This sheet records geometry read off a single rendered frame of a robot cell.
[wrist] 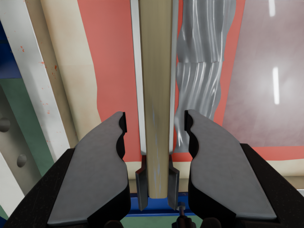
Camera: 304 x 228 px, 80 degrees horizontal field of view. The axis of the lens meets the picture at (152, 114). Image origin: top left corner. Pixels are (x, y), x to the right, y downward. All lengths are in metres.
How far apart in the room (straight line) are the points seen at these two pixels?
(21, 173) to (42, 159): 1.58
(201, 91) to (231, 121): 0.09
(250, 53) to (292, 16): 0.07
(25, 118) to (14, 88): 0.25
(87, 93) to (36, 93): 0.07
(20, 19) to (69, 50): 0.07
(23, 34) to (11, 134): 0.15
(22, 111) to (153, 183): 1.52
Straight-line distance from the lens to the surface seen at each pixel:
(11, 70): 0.41
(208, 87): 0.31
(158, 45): 0.18
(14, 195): 0.40
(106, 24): 0.29
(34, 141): 1.84
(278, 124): 0.41
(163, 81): 0.19
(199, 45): 0.29
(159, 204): 0.42
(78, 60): 0.31
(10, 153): 0.35
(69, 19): 0.31
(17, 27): 0.30
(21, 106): 1.70
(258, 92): 0.36
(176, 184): 0.33
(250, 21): 0.32
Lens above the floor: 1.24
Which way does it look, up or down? 61 degrees down
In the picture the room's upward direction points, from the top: 179 degrees clockwise
